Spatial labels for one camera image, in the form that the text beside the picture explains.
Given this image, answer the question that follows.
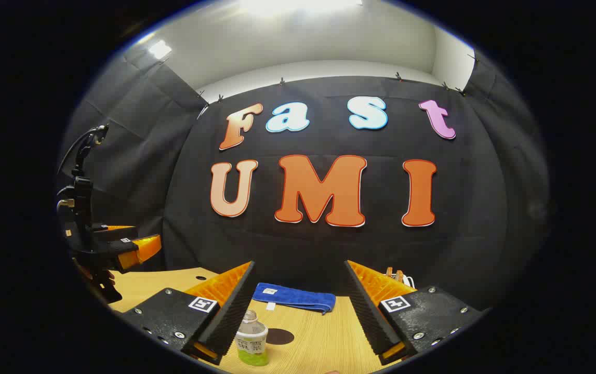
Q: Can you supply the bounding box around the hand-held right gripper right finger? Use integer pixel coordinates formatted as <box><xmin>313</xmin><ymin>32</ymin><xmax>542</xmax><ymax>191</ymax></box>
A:
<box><xmin>343</xmin><ymin>260</ymin><xmax>485</xmax><ymax>366</ymax></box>

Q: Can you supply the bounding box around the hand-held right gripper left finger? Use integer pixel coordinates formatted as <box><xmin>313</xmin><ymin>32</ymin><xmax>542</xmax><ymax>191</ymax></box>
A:
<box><xmin>120</xmin><ymin>261</ymin><xmax>256</xmax><ymax>365</ymax></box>

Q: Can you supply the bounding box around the ceiling light panel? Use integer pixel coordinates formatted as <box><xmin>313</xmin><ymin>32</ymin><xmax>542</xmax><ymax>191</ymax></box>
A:
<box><xmin>148</xmin><ymin>41</ymin><xmax>173</xmax><ymax>60</ymax></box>

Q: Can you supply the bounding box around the dark brown round coaster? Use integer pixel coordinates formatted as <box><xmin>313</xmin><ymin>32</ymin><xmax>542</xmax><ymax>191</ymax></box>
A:
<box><xmin>266</xmin><ymin>328</ymin><xmax>295</xmax><ymax>345</ymax></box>

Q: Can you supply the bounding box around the blue folded towel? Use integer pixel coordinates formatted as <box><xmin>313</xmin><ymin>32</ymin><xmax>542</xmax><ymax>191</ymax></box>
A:
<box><xmin>252</xmin><ymin>283</ymin><xmax>337</xmax><ymax>315</ymax></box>

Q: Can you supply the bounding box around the clear plastic water bottle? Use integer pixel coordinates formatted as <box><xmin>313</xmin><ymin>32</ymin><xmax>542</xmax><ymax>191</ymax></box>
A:
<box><xmin>234</xmin><ymin>310</ymin><xmax>269</xmax><ymax>367</ymax></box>

